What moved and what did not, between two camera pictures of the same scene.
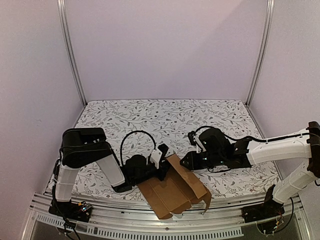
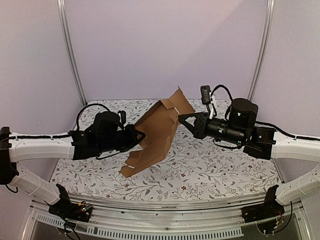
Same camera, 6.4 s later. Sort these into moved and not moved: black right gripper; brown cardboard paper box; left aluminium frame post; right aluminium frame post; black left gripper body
Moved: black right gripper; brown cardboard paper box; black left gripper body
Not moved: right aluminium frame post; left aluminium frame post
